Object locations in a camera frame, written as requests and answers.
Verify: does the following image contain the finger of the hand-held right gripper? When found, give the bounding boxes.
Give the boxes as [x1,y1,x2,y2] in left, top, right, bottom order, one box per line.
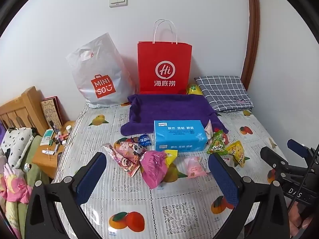
[260,146,291,177]
[287,139,315,162]

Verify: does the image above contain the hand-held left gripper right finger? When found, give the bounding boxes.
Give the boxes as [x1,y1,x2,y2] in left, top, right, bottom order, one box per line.
[208,152,291,239]

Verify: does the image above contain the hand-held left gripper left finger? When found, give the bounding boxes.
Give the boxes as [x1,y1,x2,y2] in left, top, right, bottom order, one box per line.
[24,151,107,239]

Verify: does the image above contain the yellow triangular snack packet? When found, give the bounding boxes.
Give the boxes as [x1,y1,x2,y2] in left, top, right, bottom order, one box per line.
[225,141,250,167]

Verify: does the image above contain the light pink peach snack packet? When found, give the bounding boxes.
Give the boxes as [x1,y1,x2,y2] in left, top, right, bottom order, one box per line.
[184,156,209,179]

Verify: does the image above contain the pink bear print snack packet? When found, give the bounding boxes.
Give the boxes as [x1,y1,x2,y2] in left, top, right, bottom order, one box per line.
[103,143,140,178]

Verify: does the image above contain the green snack packet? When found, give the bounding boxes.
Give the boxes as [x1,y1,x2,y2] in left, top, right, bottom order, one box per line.
[206,129,229,155]

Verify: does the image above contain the pink white wrapper packet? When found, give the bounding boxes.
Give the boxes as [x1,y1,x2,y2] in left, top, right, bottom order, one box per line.
[204,119,214,140]

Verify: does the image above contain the panda print snack packet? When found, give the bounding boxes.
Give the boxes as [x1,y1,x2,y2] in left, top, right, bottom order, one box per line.
[122,141,149,156]

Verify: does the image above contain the large pink yellow snack packet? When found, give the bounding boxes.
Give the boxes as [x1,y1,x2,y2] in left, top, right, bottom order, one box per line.
[139,149,178,190]

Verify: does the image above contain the small blue snack packet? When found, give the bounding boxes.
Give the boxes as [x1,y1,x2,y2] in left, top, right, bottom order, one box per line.
[136,134,152,146]

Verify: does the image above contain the purple towel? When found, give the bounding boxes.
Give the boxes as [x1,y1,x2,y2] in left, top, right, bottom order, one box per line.
[120,93,229,137]

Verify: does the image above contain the person's right hand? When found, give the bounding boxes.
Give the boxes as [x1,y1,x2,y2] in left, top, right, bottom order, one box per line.
[289,200,311,236]

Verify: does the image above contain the wooden nightstand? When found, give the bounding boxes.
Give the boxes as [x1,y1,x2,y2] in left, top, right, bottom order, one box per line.
[32,121,76,180]

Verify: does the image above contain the fruit print tablecloth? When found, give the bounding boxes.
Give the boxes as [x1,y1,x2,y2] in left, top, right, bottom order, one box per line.
[51,102,294,239]

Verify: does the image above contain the green blanket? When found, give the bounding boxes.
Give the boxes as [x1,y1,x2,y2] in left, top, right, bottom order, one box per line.
[22,136,58,197]

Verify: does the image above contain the blue tissue pack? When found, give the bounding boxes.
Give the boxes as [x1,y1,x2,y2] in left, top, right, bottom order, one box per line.
[153,119,208,153]

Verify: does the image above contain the brown patterned book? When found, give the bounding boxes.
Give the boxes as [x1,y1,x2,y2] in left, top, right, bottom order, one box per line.
[40,96,63,127]

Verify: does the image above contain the pink star blanket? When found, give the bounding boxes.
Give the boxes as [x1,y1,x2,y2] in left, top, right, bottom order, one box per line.
[0,164,33,205]

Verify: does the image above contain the grey checked folded cloth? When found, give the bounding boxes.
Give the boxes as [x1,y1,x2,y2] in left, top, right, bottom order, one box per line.
[194,75,255,114]

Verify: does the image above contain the white black flower pillow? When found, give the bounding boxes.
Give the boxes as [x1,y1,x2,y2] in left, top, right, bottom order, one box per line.
[0,127,38,170]

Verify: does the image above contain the yellow green packet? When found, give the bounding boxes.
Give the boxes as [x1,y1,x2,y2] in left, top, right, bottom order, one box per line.
[186,84,203,95]

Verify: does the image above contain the wooden headboard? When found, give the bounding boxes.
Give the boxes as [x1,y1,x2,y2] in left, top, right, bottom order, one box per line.
[0,86,49,132]

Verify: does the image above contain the white plastic shopping bag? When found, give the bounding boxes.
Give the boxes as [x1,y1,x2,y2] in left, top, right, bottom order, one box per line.
[65,32,136,109]

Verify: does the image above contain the red paper bag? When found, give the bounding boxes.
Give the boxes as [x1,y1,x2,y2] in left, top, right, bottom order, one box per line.
[137,19,193,95]

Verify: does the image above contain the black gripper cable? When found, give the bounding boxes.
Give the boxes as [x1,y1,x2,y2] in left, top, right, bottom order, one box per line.
[287,144,319,215]

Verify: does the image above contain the brown wooden door frame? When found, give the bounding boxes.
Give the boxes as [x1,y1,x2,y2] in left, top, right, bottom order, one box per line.
[240,0,261,90]

